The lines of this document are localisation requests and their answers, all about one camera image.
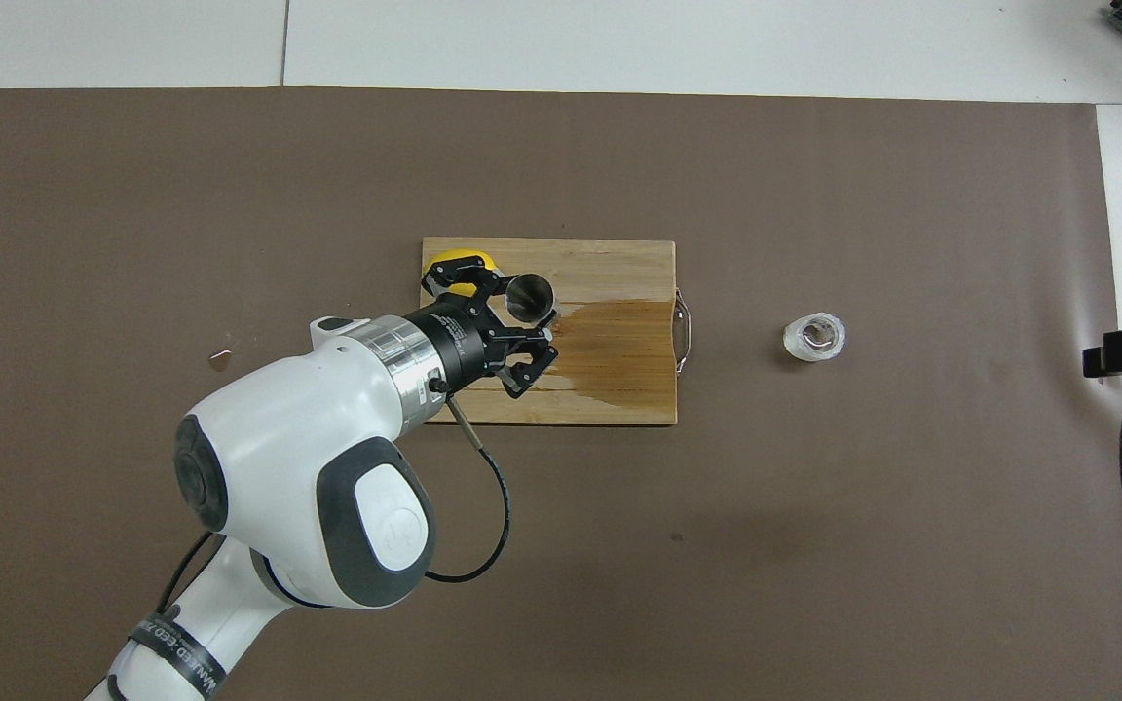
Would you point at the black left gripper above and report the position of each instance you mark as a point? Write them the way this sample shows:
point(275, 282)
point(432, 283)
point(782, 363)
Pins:
point(454, 341)

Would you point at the steel double jigger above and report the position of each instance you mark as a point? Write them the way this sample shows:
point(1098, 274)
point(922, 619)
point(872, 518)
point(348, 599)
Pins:
point(529, 295)

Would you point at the small clear glass cup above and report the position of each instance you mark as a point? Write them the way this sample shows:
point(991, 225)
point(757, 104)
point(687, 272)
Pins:
point(814, 337)

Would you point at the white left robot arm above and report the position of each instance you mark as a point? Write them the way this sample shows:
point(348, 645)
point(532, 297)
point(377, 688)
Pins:
point(279, 467)

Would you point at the yellow lemon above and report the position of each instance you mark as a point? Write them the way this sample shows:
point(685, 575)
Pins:
point(488, 261)

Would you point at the wooden cutting board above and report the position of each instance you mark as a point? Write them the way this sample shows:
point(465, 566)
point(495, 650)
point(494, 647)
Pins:
point(619, 263)

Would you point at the brown paper table mat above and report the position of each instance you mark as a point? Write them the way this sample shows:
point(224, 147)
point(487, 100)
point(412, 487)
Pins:
point(717, 584)

